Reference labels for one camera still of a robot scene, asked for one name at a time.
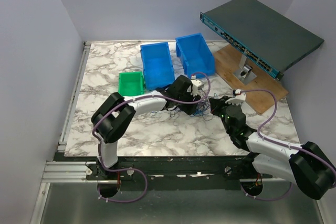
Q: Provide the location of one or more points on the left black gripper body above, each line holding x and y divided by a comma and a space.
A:
186, 97

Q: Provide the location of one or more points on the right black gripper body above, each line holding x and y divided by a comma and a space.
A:
221, 108

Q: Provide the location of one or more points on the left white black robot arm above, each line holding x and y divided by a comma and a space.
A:
114, 116

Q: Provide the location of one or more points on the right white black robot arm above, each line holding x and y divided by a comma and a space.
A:
305, 165

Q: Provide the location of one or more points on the wooden board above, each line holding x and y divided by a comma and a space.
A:
226, 63

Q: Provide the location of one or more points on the left blue plastic bin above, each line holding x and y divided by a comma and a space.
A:
158, 70

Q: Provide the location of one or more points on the blue plastic bin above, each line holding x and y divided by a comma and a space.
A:
195, 55
158, 70

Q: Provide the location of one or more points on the right blue plastic bin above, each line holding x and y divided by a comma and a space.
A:
195, 55

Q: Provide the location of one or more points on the green plastic bin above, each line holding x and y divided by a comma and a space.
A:
131, 83

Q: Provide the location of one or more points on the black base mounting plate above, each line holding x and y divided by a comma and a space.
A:
175, 172

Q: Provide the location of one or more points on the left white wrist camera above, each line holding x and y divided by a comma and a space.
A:
196, 85

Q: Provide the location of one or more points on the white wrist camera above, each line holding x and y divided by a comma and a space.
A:
238, 98
196, 85

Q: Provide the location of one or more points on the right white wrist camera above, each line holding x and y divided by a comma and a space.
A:
238, 98

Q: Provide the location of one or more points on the metal switch stand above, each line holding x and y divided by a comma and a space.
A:
244, 73

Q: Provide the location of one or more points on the dark network switch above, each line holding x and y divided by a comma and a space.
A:
267, 38

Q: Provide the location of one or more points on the aluminium rail frame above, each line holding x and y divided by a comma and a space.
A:
66, 196

